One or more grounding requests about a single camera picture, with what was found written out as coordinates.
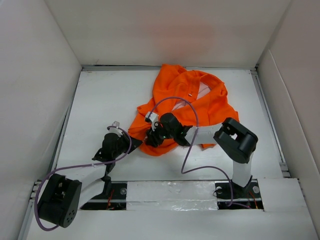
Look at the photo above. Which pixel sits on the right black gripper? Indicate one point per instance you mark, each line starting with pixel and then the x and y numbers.
pixel 152 136

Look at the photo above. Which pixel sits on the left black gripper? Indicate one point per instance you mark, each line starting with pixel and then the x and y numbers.
pixel 126 139

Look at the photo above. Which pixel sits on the orange zip jacket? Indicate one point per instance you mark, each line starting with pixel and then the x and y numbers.
pixel 194 97

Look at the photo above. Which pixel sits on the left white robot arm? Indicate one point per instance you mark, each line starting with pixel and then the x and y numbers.
pixel 67 189

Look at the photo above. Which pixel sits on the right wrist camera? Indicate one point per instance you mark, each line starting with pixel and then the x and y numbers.
pixel 151 118

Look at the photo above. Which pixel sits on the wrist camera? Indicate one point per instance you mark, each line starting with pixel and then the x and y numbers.
pixel 151 118
pixel 114 128

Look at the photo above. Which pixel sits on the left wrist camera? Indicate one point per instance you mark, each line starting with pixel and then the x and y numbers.
pixel 114 128

